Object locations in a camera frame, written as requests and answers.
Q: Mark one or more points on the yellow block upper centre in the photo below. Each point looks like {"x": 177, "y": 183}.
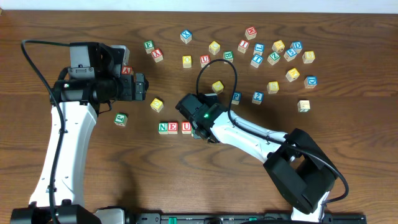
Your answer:
{"x": 214, "y": 47}

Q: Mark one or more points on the blue d block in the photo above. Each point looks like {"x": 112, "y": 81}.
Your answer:
{"x": 296, "y": 46}
{"x": 310, "y": 82}

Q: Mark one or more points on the blue 5 wooden block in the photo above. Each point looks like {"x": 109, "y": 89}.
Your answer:
{"x": 290, "y": 54}

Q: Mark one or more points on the green B wooden block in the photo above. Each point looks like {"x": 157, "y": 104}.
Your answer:
{"x": 228, "y": 55}

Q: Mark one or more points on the yellow K wooden block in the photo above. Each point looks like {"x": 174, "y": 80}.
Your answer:
{"x": 292, "y": 75}

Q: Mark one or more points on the blue D block lower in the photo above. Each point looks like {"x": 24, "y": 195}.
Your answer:
{"x": 310, "y": 82}

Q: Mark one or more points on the red u block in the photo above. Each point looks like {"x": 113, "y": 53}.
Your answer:
{"x": 204, "y": 60}
{"x": 186, "y": 127}

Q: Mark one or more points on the red I block upper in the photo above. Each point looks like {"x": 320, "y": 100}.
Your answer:
{"x": 243, "y": 46}

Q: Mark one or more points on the blue 2 wooden block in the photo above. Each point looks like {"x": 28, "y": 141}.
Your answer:
{"x": 257, "y": 97}

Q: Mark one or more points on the green J wooden block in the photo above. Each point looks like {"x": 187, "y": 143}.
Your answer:
{"x": 121, "y": 119}

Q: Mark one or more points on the red block far top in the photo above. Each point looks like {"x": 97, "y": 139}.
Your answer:
{"x": 250, "y": 33}

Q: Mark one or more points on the red A wooden block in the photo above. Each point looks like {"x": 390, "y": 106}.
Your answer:
{"x": 127, "y": 70}

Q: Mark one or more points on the yellow Q wooden block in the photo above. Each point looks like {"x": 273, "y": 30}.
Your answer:
{"x": 218, "y": 87}

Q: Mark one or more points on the green Z wooden block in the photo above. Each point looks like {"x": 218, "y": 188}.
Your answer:
{"x": 273, "y": 58}

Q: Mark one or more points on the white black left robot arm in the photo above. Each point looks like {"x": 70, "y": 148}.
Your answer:
{"x": 58, "y": 196}

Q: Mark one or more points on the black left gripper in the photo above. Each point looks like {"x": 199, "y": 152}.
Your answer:
{"x": 138, "y": 86}

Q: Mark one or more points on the blue T wooden block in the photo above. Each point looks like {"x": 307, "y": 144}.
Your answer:
{"x": 256, "y": 60}

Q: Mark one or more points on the yellow S wooden block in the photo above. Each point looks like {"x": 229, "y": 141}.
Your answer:
{"x": 272, "y": 87}

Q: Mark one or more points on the red E wooden block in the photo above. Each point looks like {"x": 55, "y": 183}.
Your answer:
{"x": 172, "y": 128}

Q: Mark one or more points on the blue D block upper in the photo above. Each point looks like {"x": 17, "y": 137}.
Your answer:
{"x": 296, "y": 46}

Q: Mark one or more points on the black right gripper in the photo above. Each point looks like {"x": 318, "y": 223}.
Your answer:
{"x": 185, "y": 106}

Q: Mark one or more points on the yellow block left middle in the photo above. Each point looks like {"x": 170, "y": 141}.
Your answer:
{"x": 187, "y": 61}

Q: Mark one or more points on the green F wooden block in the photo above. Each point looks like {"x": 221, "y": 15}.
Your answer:
{"x": 149, "y": 46}

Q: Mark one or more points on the blue P wooden block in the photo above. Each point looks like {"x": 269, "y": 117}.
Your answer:
{"x": 236, "y": 98}

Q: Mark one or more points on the blue L wooden block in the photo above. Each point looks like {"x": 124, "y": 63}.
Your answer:
{"x": 259, "y": 49}

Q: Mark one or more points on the red X wooden block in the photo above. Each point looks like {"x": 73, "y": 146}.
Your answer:
{"x": 157, "y": 55}

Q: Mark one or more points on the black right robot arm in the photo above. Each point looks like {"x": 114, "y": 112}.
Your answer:
{"x": 303, "y": 175}

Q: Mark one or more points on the yellow G wooden block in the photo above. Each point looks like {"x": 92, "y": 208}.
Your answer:
{"x": 157, "y": 105}

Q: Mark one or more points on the yellow 8 wooden block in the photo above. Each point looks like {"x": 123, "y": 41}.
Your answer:
{"x": 308, "y": 57}

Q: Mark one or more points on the blue X wooden block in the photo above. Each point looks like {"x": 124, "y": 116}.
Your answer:
{"x": 186, "y": 36}

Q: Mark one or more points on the yellow block upper right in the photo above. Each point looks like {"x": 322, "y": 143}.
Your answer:
{"x": 278, "y": 46}

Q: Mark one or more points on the green N wooden block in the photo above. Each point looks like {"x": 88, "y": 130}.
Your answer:
{"x": 163, "y": 128}

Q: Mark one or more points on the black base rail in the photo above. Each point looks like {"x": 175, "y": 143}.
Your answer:
{"x": 217, "y": 219}

